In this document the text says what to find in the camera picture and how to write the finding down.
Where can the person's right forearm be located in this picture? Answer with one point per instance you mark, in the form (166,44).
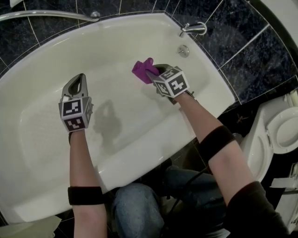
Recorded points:
(198,120)

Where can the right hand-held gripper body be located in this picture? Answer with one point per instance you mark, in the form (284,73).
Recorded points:
(174,84)

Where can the chrome grab bar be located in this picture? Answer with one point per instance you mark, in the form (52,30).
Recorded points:
(46,13)

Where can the chrome tub spout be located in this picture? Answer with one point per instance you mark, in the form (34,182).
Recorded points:
(195,28)

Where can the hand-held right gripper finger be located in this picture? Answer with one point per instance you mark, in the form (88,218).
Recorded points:
(151,77)
(165,67)

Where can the chrome tub overflow plate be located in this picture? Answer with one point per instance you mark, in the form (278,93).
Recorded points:
(183,50)

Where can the person's legs in jeans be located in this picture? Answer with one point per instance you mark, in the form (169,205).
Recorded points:
(135,209)

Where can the white toilet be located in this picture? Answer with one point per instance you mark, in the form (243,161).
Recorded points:
(258,139)

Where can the person's dark right sleeve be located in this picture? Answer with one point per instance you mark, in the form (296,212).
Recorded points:
(253,213)

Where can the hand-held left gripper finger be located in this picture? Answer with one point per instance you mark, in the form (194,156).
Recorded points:
(85,89)
(66,89)

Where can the white bathtub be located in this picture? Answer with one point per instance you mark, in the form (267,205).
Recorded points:
(46,162)

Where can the purple cleaning cloth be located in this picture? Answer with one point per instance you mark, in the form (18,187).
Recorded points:
(142,69)

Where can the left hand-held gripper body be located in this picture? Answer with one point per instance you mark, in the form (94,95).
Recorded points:
(73,109)

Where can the person's left forearm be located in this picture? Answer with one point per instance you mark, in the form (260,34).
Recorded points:
(81,162)

